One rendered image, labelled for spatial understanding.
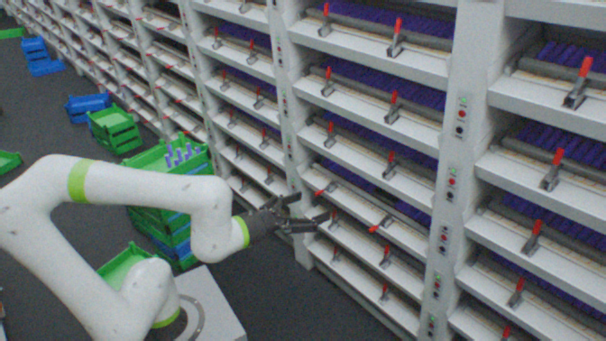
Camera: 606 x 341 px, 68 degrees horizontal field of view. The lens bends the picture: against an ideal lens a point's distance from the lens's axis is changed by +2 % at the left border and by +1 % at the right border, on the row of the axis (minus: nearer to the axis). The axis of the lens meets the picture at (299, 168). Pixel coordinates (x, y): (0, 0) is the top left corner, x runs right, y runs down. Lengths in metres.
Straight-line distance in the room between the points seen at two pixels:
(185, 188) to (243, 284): 1.03
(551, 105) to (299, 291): 1.35
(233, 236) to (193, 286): 0.53
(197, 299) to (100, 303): 0.44
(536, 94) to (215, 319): 1.12
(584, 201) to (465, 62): 0.37
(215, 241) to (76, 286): 0.35
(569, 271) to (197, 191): 0.87
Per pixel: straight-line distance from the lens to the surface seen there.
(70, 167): 1.26
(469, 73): 1.04
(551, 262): 1.19
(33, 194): 1.23
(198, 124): 2.58
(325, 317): 1.90
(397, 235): 1.46
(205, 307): 1.59
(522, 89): 1.02
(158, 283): 1.37
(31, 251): 1.21
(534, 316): 1.32
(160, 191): 1.14
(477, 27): 1.01
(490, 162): 1.12
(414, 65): 1.14
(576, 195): 1.07
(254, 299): 2.00
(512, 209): 1.24
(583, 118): 0.97
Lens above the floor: 1.51
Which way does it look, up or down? 34 degrees down
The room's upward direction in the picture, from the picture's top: 5 degrees counter-clockwise
